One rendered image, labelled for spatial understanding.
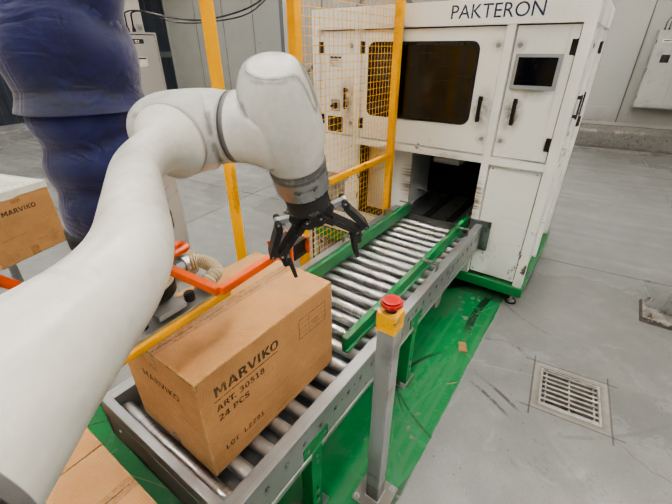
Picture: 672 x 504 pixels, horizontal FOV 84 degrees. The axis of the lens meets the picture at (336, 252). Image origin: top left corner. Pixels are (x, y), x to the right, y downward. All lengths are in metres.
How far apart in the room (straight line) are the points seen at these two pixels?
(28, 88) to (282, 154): 0.51
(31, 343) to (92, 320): 0.03
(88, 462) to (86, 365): 1.35
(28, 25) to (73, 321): 0.67
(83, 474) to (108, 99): 1.14
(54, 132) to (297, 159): 0.50
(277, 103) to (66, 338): 0.35
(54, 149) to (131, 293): 0.67
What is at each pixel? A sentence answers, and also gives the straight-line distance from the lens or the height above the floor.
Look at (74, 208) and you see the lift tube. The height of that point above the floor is 1.42.
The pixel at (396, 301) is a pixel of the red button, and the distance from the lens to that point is 1.14.
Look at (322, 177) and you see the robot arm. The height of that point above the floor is 1.53.
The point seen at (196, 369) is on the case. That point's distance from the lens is 1.11.
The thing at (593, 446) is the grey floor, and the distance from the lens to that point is 2.40.
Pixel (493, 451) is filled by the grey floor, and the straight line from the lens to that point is 2.17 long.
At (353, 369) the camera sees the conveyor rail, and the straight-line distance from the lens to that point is 1.54.
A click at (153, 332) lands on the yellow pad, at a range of 1.00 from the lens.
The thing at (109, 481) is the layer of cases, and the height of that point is 0.54.
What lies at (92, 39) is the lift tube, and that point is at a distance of 0.84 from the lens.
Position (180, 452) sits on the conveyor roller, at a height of 0.55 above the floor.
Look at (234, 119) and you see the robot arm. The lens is 0.53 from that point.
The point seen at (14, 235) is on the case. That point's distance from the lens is 2.78.
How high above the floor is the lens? 1.71
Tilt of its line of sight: 29 degrees down
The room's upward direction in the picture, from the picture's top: straight up
